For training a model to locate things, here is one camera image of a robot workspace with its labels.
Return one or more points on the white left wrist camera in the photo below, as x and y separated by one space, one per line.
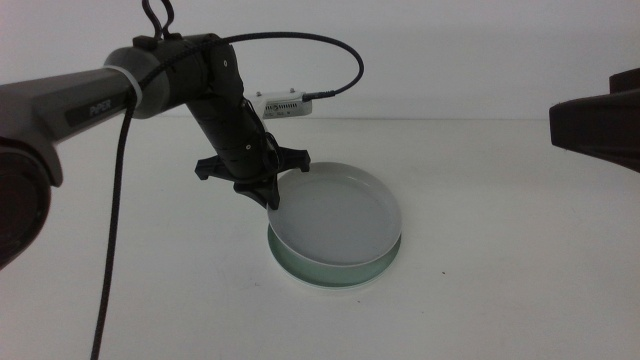
282 107

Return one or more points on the white shallow bowl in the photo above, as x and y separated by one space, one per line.
345 289

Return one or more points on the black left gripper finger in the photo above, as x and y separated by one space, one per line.
262 192

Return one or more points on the grey shallow bowl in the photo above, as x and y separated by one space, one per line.
335 220

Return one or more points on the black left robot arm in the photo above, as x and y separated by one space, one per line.
50 110

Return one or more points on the green shallow bowl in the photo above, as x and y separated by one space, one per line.
325 272

